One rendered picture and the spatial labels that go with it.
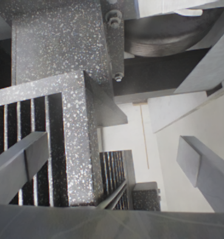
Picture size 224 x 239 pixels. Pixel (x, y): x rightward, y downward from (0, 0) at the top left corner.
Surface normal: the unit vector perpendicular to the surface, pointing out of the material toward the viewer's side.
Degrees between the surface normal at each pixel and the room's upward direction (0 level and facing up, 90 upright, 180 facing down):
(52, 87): 90
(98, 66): 90
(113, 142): 90
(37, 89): 90
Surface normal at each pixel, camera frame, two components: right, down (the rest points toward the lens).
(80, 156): -0.25, -0.15
